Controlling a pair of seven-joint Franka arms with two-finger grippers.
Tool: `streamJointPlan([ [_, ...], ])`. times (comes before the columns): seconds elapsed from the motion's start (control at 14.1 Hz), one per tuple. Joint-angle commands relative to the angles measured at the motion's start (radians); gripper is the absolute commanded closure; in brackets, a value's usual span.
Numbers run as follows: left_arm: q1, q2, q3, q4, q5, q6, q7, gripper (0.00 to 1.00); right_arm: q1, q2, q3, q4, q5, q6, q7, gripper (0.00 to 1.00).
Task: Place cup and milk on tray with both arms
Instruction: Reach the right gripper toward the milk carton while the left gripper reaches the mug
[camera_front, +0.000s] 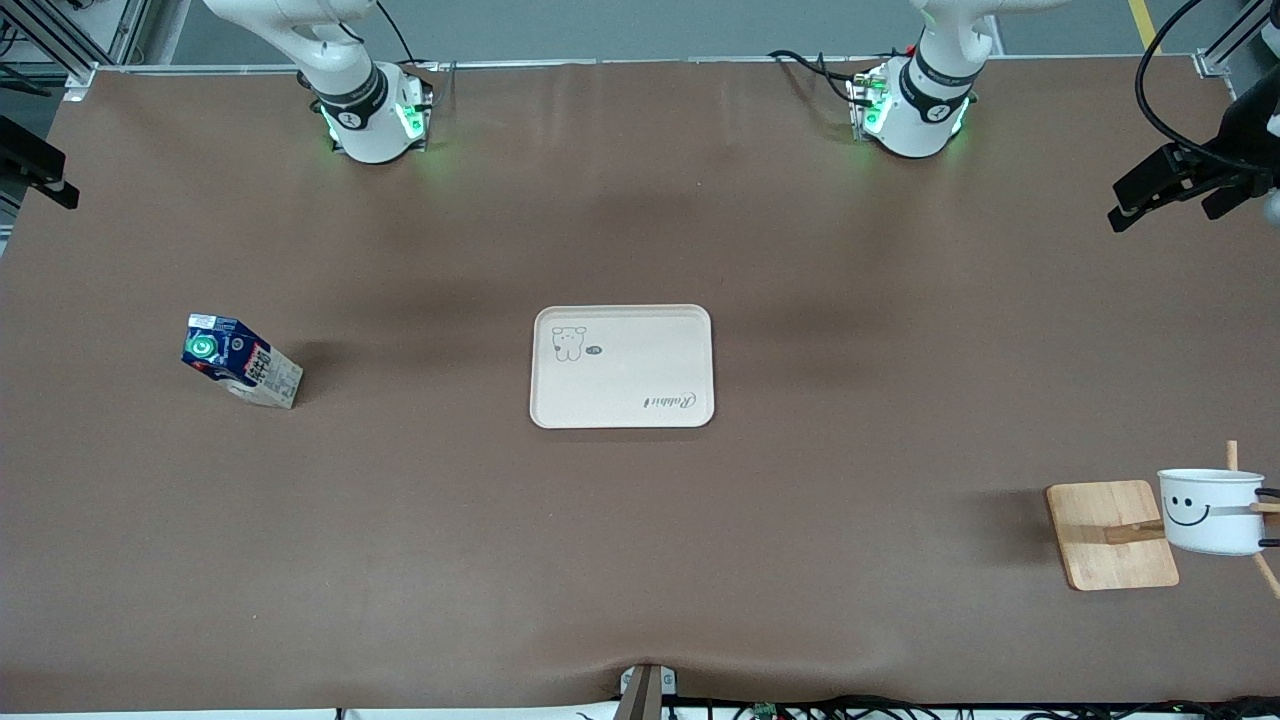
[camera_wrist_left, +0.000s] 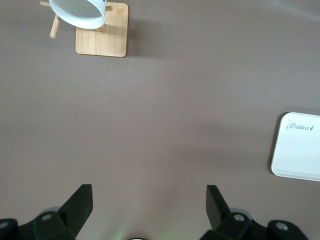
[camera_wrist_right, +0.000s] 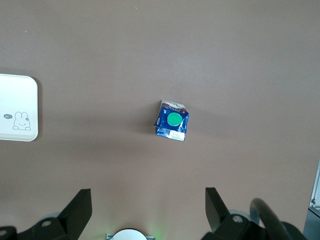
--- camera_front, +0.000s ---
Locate blue milk carton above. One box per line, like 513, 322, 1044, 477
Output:
181, 313, 304, 410

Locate white smiley face cup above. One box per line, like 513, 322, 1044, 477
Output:
1157, 468, 1280, 557

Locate beige rabbit print tray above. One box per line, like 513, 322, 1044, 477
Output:
529, 304, 716, 430

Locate wooden mug stand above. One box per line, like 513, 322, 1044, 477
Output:
1045, 440, 1280, 601

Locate brown table mat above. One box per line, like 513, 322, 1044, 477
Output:
0, 58, 1280, 713

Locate aluminium frame strut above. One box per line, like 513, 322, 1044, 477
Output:
0, 0, 151, 103
1195, 12, 1280, 79

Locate black arm base cable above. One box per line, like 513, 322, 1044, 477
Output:
372, 0, 447, 77
768, 48, 873, 109

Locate metal table edge bracket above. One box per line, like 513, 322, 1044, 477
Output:
618, 664, 679, 720

